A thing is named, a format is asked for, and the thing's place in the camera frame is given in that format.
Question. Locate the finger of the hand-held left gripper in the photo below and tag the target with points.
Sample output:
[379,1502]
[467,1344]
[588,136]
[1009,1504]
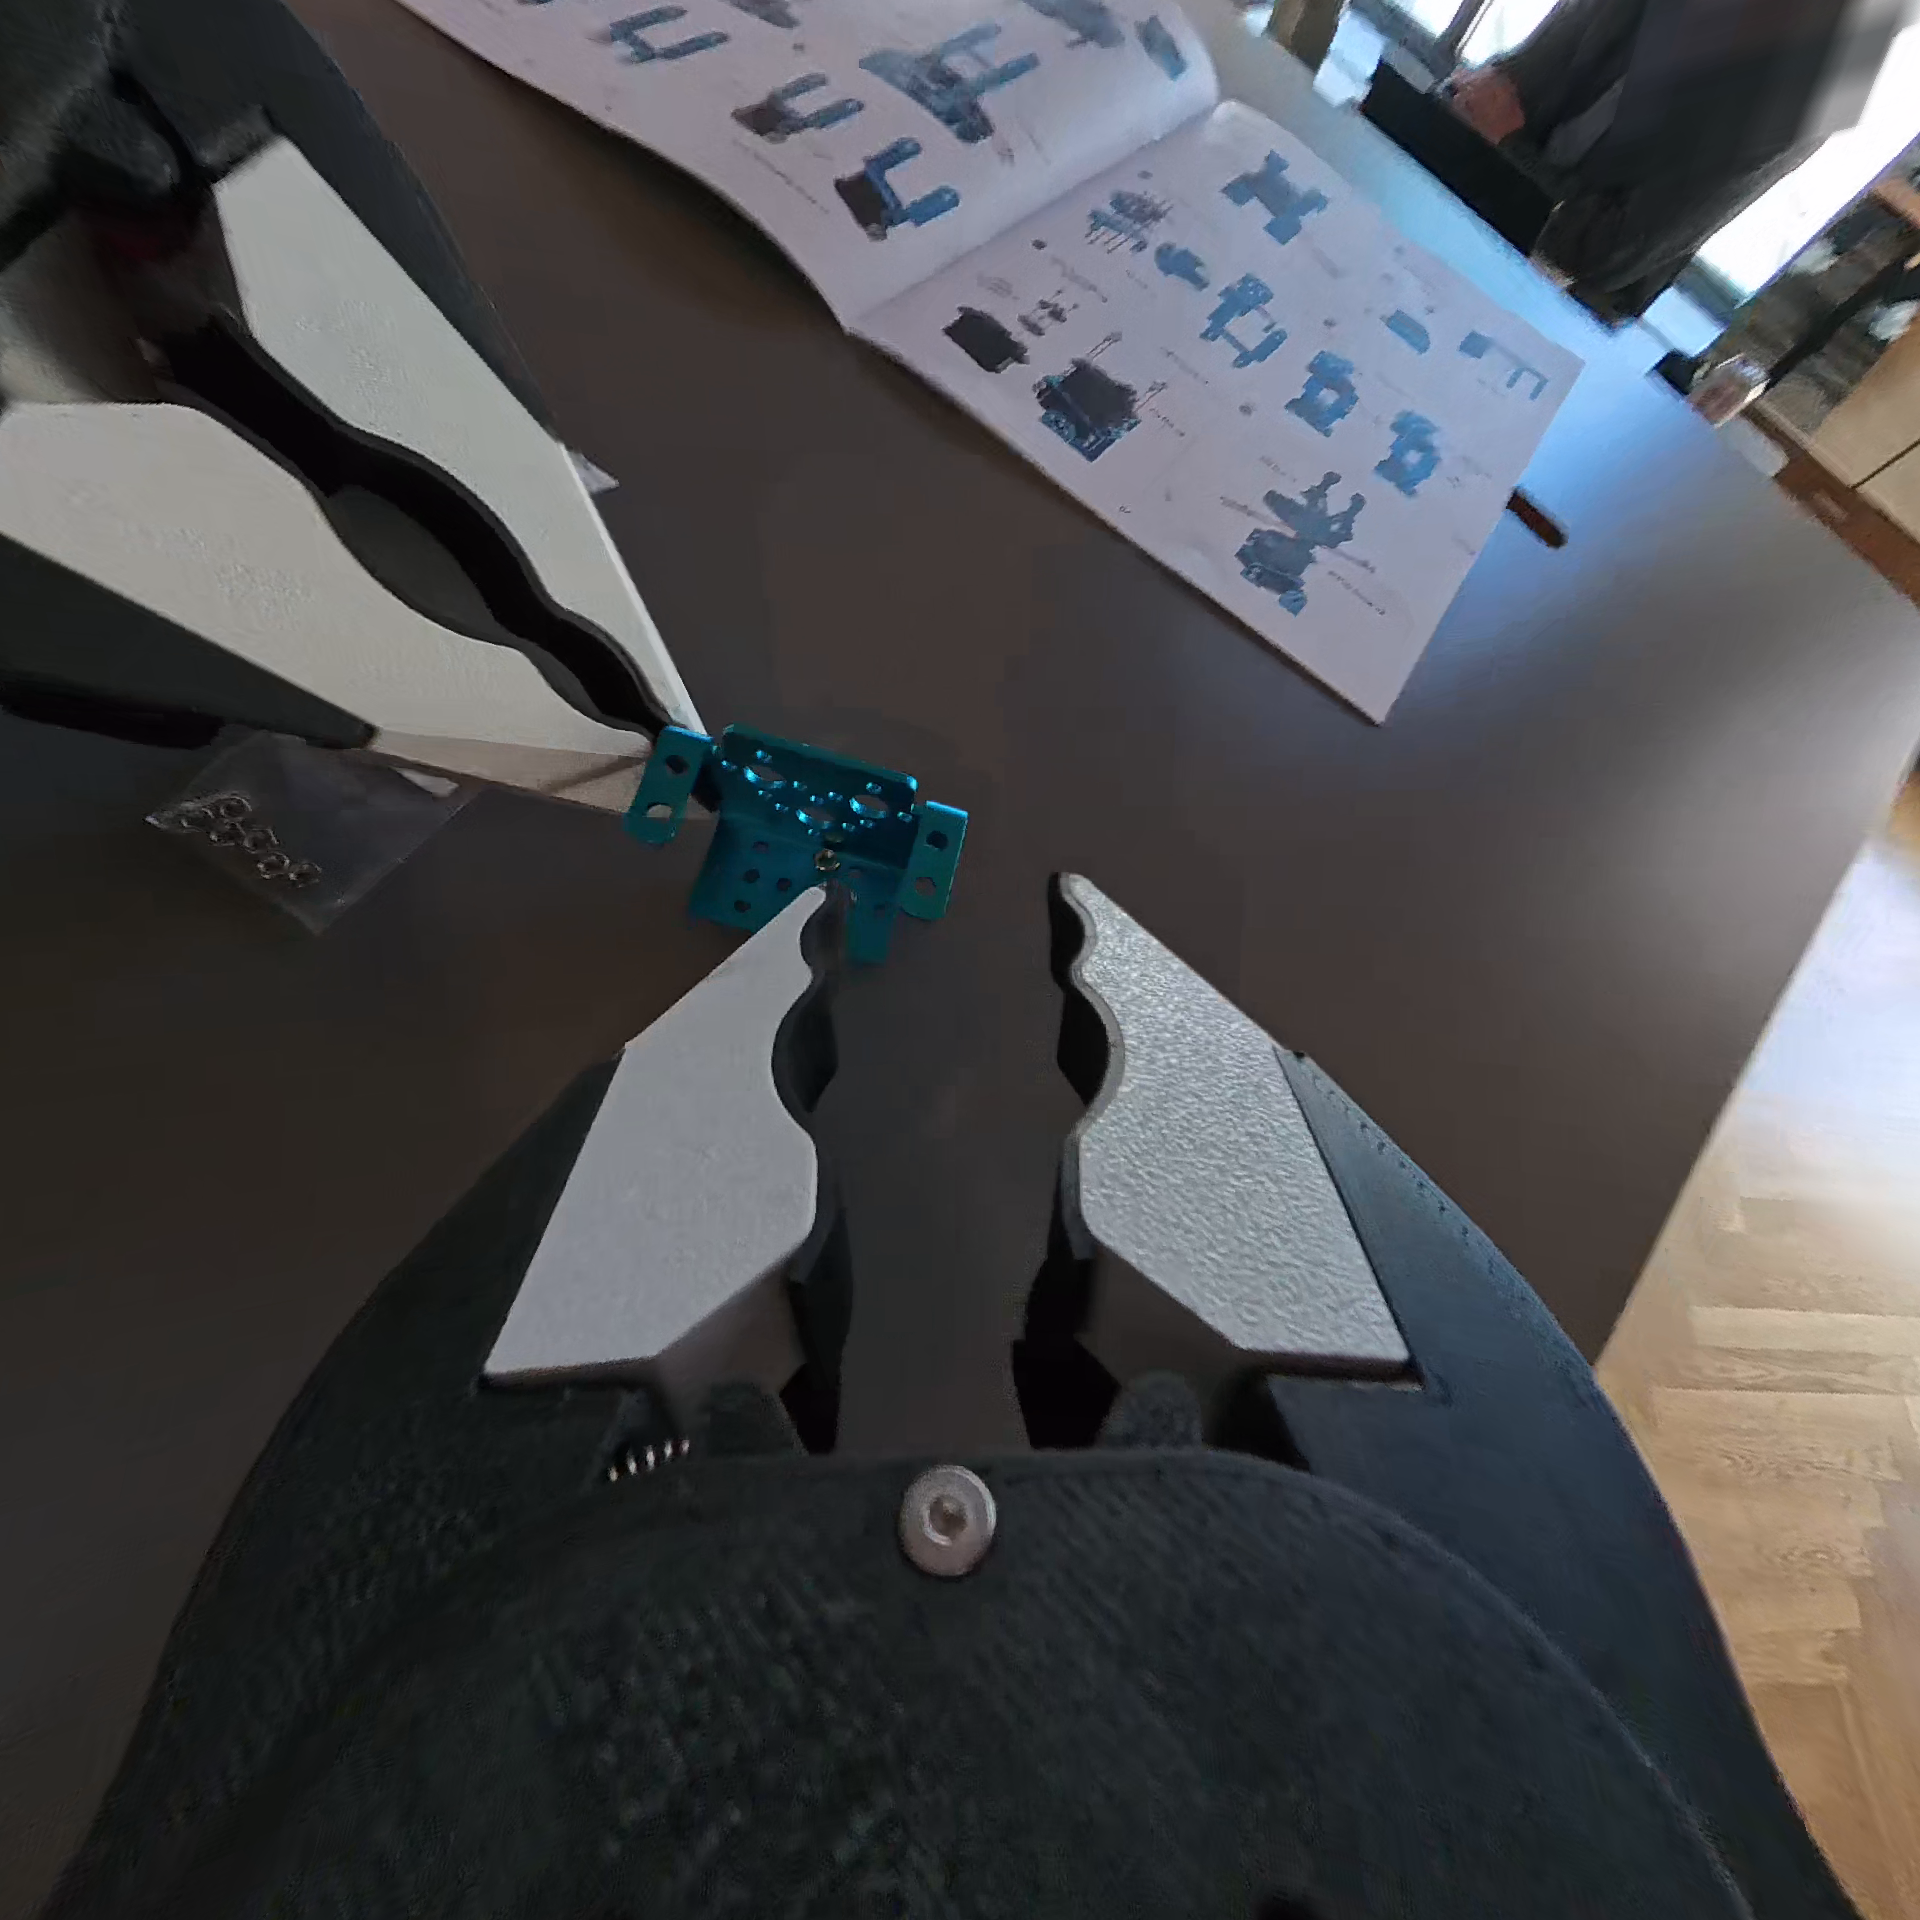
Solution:
[180,510]
[388,346]

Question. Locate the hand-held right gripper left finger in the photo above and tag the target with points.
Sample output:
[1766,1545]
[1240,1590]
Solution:
[674,1185]

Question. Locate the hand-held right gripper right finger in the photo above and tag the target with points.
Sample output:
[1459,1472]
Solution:
[1230,1200]

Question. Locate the blue metal bracket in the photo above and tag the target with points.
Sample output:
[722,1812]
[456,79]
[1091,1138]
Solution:
[750,886]

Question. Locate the clear nut bag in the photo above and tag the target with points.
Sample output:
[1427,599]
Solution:
[345,840]

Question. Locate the white instruction booklet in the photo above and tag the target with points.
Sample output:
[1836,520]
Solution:
[1348,599]

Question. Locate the wooden cabinet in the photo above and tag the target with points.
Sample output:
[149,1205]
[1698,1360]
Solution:
[1861,436]

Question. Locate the dark chair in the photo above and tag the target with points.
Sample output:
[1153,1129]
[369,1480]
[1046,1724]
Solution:
[1440,143]

